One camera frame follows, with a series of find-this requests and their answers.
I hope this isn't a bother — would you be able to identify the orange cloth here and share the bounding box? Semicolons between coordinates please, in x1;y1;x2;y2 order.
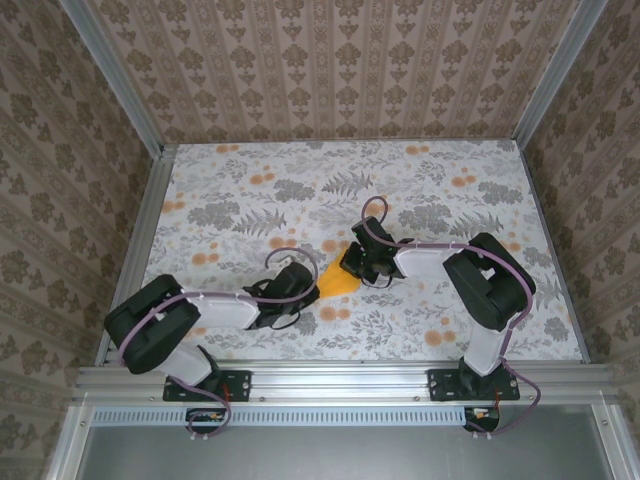
318;251;361;300

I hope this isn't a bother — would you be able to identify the black connector board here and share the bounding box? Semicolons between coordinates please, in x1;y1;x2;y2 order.
185;407;232;435
462;405;502;434

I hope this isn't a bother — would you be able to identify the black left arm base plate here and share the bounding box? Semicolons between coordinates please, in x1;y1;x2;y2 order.
162;368;252;403

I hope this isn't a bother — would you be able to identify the aluminium frame rail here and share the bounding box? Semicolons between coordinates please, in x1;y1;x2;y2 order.
72;362;614;404

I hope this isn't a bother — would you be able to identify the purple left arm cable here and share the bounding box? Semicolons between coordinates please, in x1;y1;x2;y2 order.
118;248;321;444

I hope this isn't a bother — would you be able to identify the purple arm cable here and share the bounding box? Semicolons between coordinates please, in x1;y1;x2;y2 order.
118;248;321;444
360;195;545;441

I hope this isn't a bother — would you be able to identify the slotted grey cable duct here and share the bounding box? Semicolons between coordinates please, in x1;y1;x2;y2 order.
92;409;501;427

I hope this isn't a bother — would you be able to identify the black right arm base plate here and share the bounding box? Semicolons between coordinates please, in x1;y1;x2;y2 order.
427;368;522;403

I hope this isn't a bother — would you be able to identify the aluminium side rail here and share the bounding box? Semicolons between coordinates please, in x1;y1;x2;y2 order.
97;144;175;369

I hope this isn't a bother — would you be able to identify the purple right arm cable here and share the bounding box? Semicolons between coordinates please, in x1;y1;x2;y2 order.
360;195;545;441

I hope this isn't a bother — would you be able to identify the aluminium corner post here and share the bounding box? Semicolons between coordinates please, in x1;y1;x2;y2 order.
63;0;167;157
512;0;600;146

